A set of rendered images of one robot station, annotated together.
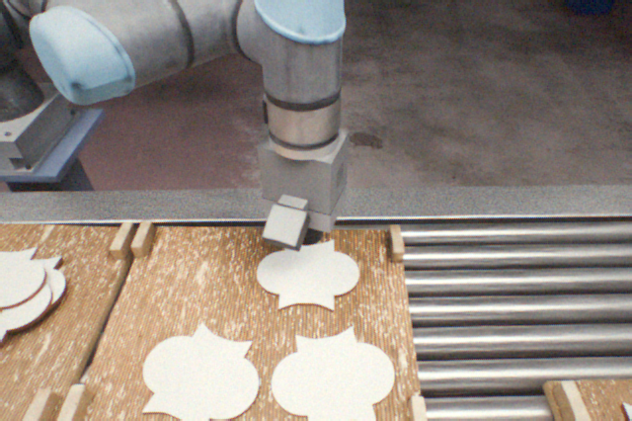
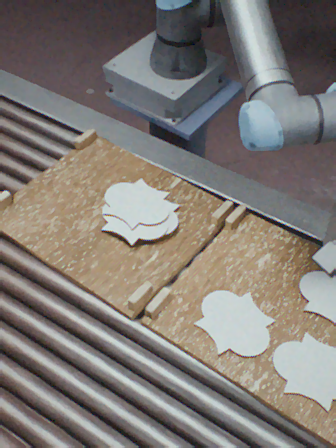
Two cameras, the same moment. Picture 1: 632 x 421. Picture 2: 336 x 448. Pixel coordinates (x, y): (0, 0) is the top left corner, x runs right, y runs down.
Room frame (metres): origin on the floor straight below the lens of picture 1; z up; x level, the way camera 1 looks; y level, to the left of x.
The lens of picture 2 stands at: (-0.33, -0.11, 1.88)
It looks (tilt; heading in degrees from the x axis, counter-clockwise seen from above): 48 degrees down; 36
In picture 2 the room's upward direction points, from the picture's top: 1 degrees counter-clockwise
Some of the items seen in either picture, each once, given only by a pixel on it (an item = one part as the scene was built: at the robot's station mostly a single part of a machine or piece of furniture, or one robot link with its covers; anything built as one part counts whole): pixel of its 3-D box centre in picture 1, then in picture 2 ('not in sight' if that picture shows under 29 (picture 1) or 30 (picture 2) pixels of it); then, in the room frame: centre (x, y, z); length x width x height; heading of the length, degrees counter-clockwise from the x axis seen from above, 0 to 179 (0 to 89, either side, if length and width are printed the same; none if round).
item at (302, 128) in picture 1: (300, 111); not in sight; (0.39, 0.02, 1.21); 0.08 x 0.08 x 0.05
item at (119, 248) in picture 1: (123, 240); (222, 212); (0.45, 0.30, 0.95); 0.06 x 0.02 x 0.03; 177
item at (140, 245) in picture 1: (143, 238); (235, 217); (0.45, 0.27, 0.95); 0.06 x 0.02 x 0.03; 179
